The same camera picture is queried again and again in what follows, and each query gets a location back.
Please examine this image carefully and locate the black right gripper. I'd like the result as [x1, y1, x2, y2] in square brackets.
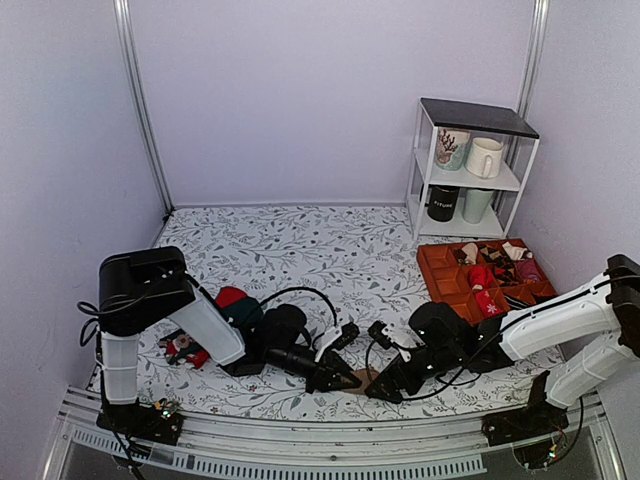
[366, 343, 462, 405]

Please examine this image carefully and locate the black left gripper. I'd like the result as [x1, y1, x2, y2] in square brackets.
[266, 350, 358, 399]

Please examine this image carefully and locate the tan ribbed sock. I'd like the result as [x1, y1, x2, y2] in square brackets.
[350, 369, 374, 395]

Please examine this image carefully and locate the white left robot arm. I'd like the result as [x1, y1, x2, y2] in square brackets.
[96, 247, 362, 434]

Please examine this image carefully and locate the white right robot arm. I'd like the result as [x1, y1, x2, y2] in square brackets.
[365, 254, 639, 436]

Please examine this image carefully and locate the floral patterned table mat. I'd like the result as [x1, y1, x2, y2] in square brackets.
[137, 206, 562, 403]

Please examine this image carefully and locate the red and green sock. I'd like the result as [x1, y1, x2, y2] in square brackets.
[158, 287, 263, 369]

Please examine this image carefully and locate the red snowflake sock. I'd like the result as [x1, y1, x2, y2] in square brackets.
[474, 290, 505, 319]

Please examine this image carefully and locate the orange wooden divider tray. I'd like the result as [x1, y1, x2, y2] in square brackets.
[417, 239, 557, 325]

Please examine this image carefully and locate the red rolled sock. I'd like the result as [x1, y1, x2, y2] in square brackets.
[468, 265, 495, 291]

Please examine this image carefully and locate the beige patterned sock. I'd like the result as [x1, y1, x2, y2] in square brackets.
[453, 243, 479, 266]

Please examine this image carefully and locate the black striped sock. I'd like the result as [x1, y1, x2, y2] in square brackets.
[504, 293, 534, 310]

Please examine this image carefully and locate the brown argyle sock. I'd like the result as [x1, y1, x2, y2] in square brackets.
[478, 242, 519, 287]

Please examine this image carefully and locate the black mug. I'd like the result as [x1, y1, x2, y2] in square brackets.
[427, 185, 459, 222]

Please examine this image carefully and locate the purple rolled sock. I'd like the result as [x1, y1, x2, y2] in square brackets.
[515, 258, 544, 284]

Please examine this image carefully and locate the pale green cup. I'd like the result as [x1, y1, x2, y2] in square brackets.
[462, 189, 494, 224]

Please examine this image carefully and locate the white metal shelf rack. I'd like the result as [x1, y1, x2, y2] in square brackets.
[406, 98, 540, 239]

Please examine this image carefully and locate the white ceramic mug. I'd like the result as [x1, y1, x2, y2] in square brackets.
[465, 137, 504, 179]

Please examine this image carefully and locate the coral pattern mug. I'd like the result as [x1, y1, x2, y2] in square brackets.
[435, 127, 471, 171]

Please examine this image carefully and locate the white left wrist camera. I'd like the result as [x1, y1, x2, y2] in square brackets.
[313, 327, 343, 363]

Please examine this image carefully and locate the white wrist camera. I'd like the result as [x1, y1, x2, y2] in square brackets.
[313, 327, 343, 363]
[382, 324, 417, 363]

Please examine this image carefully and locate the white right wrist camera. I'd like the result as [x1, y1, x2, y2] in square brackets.
[382, 324, 417, 363]

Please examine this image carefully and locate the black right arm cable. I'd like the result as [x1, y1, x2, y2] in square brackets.
[364, 267, 640, 402]

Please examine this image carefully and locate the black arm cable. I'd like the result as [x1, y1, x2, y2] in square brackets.
[77, 287, 339, 349]
[364, 267, 640, 402]

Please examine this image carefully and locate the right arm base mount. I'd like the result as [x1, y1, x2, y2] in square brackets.
[481, 371, 569, 446]

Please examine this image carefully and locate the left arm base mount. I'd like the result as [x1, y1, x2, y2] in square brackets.
[96, 393, 184, 446]

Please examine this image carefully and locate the aluminium front rail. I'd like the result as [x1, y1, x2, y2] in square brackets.
[42, 387, 626, 480]

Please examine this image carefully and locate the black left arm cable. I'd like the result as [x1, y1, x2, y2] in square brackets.
[77, 287, 339, 349]

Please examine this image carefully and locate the right aluminium corner post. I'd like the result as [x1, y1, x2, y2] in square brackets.
[516, 0, 550, 119]

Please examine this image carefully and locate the aluminium corner post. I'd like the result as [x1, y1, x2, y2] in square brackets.
[113, 0, 175, 216]
[516, 0, 550, 119]

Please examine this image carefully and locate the left aluminium corner post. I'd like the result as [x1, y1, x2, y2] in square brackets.
[113, 0, 175, 216]

